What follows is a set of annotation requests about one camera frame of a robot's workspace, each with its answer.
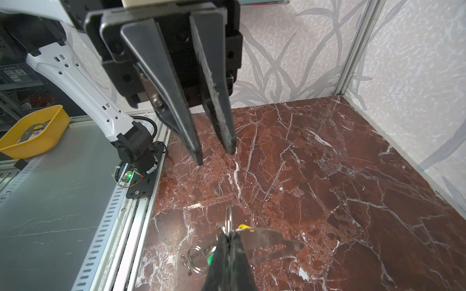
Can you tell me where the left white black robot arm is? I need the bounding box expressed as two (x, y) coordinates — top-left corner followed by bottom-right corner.
(1, 1), (243, 172)

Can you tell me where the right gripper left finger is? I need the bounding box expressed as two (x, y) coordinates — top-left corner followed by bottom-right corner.
(202, 234), (230, 291)

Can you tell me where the yellow plastic bin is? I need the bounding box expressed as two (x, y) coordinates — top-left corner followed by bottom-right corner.
(1, 105), (70, 160)

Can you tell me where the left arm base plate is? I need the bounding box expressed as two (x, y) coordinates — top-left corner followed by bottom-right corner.
(126, 141), (167, 200)

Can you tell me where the aluminium mounting rail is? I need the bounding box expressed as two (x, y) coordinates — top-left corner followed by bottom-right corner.
(72, 122), (171, 291)

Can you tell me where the small wire key ring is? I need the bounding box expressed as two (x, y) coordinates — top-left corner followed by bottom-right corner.
(224, 205), (234, 237)

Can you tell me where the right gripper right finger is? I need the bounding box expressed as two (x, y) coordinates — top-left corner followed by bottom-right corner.
(230, 232), (257, 291)

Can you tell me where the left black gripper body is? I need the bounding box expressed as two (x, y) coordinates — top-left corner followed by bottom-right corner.
(83, 1), (243, 109)

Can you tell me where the green circuit board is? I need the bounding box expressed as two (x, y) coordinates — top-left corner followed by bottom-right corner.
(118, 170), (134, 189)

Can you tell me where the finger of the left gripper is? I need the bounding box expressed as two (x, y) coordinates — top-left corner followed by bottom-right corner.
(121, 19), (203, 166)
(189, 10), (237, 155)

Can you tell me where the steel key organizer plate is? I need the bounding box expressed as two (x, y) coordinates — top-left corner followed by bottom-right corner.
(236, 227), (304, 266)

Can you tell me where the yellow capped key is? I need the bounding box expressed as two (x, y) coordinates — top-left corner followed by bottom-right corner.
(237, 224), (251, 230)

